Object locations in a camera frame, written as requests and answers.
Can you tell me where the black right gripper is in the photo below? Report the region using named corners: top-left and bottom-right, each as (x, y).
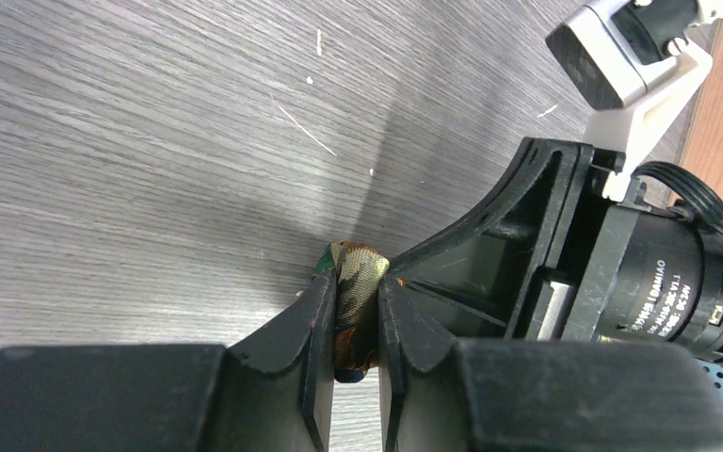
top-left (390, 137), bottom-right (723, 365)

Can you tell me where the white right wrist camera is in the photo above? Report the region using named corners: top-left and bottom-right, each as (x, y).
top-left (545, 0), bottom-right (723, 202)

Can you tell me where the blue orange green tie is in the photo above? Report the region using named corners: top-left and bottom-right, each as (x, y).
top-left (313, 241), bottom-right (390, 383)

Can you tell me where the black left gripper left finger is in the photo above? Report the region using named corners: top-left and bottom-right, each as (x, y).
top-left (0, 270), bottom-right (337, 451)

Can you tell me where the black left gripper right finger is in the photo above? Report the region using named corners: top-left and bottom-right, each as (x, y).
top-left (378, 277), bottom-right (723, 451)

